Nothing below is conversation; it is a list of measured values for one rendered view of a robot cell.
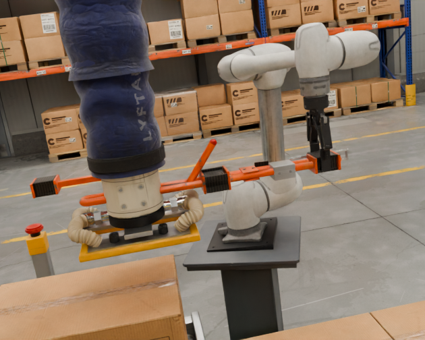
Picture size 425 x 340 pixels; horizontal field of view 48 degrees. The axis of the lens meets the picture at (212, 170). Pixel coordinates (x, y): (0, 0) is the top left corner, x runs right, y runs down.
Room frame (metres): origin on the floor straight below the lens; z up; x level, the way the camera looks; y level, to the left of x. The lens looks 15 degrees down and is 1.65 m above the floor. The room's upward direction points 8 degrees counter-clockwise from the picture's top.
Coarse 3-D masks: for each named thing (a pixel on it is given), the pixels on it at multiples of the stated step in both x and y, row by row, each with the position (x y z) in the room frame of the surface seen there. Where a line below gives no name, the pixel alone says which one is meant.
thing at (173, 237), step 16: (160, 224) 1.29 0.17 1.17; (192, 224) 1.33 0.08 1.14; (112, 240) 1.25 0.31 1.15; (128, 240) 1.26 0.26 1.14; (144, 240) 1.25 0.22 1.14; (160, 240) 1.24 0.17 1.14; (176, 240) 1.24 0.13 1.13; (192, 240) 1.25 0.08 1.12; (80, 256) 1.21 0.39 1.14; (96, 256) 1.21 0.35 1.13; (112, 256) 1.22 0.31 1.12
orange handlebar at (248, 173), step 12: (240, 168) 1.44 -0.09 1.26; (252, 168) 1.41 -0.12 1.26; (264, 168) 1.43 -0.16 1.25; (300, 168) 1.41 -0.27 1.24; (312, 168) 1.42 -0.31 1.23; (60, 180) 1.60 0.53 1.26; (72, 180) 1.59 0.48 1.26; (84, 180) 1.60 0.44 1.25; (96, 180) 1.60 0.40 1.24; (180, 180) 1.41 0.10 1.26; (240, 180) 1.39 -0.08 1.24; (252, 180) 1.39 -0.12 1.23; (168, 192) 1.36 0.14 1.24; (84, 204) 1.32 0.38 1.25; (96, 204) 1.33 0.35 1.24
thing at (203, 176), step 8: (208, 168) 1.45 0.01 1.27; (216, 168) 1.44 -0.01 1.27; (224, 168) 1.41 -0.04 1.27; (200, 176) 1.39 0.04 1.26; (208, 176) 1.36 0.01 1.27; (216, 176) 1.35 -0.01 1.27; (224, 176) 1.36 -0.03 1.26; (208, 184) 1.36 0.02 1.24; (216, 184) 1.36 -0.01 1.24; (224, 184) 1.36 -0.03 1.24; (208, 192) 1.35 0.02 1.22
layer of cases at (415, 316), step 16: (416, 304) 1.66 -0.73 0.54; (336, 320) 1.62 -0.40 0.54; (352, 320) 1.61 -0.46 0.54; (368, 320) 1.60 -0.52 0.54; (384, 320) 1.58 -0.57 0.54; (400, 320) 1.57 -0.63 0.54; (416, 320) 1.56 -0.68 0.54; (272, 336) 1.58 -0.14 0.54; (288, 336) 1.57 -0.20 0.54; (304, 336) 1.55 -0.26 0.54; (320, 336) 1.54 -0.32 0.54; (336, 336) 1.53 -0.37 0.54; (352, 336) 1.52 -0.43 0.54; (368, 336) 1.50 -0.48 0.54; (384, 336) 1.49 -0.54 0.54; (400, 336) 1.48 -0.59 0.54; (416, 336) 1.47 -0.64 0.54
